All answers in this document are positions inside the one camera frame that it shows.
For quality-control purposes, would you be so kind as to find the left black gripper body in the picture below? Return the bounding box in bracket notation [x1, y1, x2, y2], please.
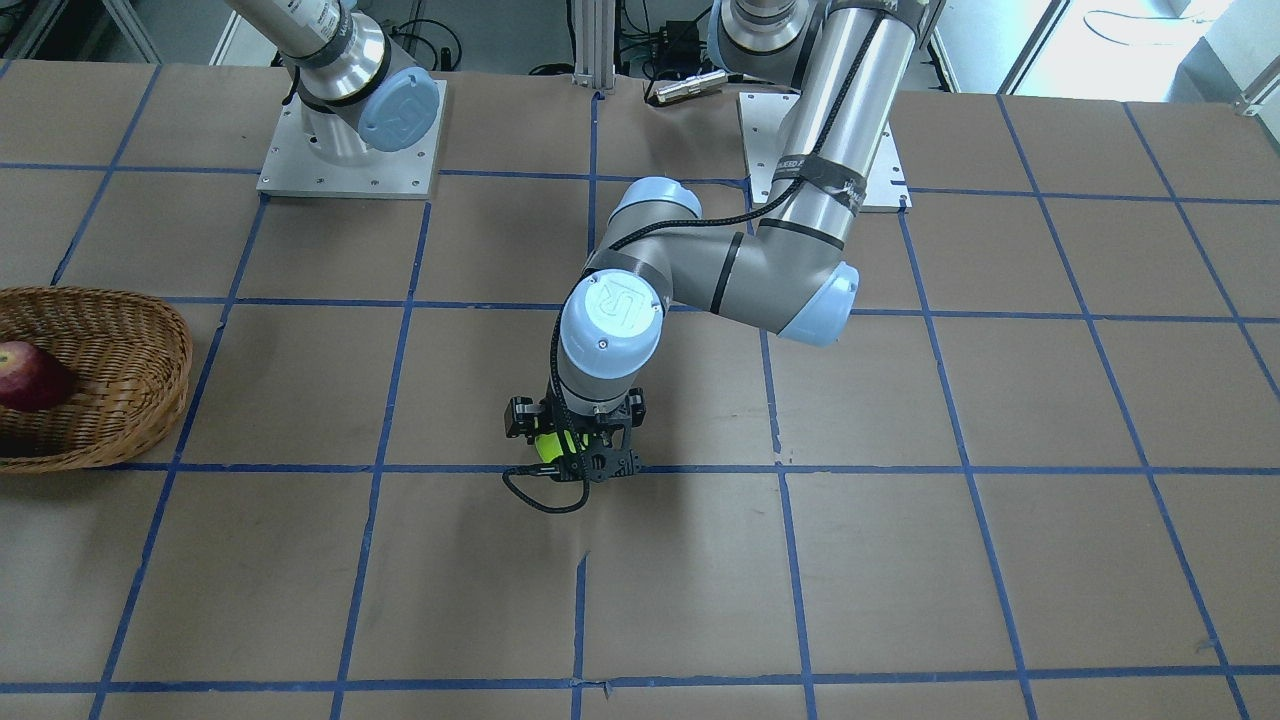
[543, 388, 646, 451]

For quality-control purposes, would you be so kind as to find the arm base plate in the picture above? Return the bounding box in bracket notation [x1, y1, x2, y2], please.
[739, 90, 911, 213]
[256, 97, 444, 200]

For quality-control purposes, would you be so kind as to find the aluminium frame post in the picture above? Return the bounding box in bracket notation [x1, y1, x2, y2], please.
[568, 0, 620, 95]

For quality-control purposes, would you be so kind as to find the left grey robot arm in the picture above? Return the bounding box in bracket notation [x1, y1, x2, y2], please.
[502, 1, 936, 491]

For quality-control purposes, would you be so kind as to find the red yellow apple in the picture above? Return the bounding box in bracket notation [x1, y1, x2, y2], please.
[1, 341, 76, 413]

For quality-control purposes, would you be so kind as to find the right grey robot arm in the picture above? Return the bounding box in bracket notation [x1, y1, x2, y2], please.
[228, 1, 443, 152]

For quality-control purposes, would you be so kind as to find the green apple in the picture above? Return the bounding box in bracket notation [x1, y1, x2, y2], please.
[532, 430, 590, 464]

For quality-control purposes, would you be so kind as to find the woven wicker basket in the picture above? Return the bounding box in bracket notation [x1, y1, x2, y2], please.
[1, 286, 193, 474]

